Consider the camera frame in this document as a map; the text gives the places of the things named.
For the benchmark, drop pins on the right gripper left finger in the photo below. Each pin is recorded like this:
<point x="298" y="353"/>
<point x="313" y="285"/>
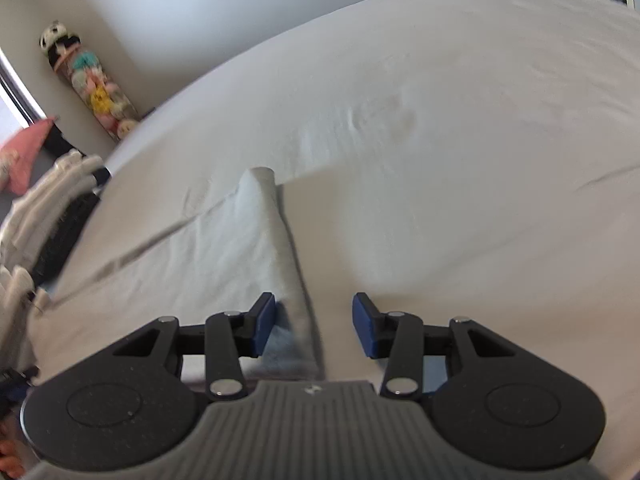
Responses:
<point x="140" y="397"/>

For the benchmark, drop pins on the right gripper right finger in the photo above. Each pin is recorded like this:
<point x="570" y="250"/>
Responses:
<point x="487" y="397"/>

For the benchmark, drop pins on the beige linen trousers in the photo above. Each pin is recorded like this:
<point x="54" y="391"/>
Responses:
<point x="218" y="260"/>

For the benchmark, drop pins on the grey trimmed white garment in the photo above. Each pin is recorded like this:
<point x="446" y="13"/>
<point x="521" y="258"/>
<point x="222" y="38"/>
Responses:
<point x="20" y="298"/>

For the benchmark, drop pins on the black folded garment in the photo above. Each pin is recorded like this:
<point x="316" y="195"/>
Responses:
<point x="69" y="219"/>

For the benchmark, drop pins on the white folded garment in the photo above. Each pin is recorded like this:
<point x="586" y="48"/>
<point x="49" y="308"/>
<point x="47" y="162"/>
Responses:
<point x="32" y="217"/>

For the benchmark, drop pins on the grey bed sheet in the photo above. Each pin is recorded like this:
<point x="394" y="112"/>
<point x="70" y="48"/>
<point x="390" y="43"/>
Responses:
<point x="475" y="157"/>

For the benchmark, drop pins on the pink pillow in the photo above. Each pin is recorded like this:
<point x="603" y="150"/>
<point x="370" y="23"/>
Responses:
<point x="19" y="153"/>

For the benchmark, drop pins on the plush toy hanging tube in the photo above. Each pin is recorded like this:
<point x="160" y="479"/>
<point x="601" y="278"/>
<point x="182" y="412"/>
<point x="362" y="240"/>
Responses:
<point x="83" y="71"/>

